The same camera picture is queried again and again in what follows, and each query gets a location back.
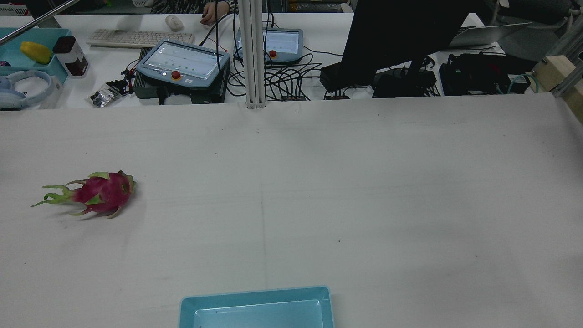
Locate bystander bare hand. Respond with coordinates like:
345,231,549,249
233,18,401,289
200,1,230,26

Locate striped clothing person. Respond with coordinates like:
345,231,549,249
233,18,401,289
150,0,237,14

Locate large grey teach pendant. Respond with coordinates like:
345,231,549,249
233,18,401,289
136,39,231,88

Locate small grey teach pendant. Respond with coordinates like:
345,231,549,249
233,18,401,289
235,26,304,63

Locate white computer keyboard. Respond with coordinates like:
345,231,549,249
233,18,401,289
86,29,195,49

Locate black control box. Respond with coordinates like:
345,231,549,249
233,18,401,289
133,47,230,104

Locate clear bag black parts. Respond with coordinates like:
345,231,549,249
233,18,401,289
90,81,130,108

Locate small black power box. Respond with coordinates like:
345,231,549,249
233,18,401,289
320,61,351,94

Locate yellow fruit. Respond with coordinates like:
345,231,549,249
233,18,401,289
20,41,53,65

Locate grey metal rod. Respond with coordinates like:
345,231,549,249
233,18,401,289
0,0,80,46

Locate black Huawei monitor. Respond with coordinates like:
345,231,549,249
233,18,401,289
339,0,486,87

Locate flat black hub box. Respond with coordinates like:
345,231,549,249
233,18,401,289
373,71,438,98

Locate teal plastic bin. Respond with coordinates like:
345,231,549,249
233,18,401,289
0,27,73,85

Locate pink dragon fruit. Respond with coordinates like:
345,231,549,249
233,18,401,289
31,170,137,219

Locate light blue headphones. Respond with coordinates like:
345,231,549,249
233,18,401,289
0,70,54,111

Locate black equipment bag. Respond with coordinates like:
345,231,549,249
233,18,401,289
439,52,538,97

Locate silver laptop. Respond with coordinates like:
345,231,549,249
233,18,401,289
449,22,533,49

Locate light blue plastic tray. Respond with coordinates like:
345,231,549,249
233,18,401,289
179,286,334,328

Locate wooden block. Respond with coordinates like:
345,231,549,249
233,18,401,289
531,55,579,97

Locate aluminium profile post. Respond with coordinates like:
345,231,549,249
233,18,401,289
238,0,266,109

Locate black cable bundle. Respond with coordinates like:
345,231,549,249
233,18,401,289
228,46,342,101

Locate green cable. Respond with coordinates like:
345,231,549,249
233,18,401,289
507,73,539,95

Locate aluminium frame rail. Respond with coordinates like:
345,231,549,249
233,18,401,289
553,27,583,123

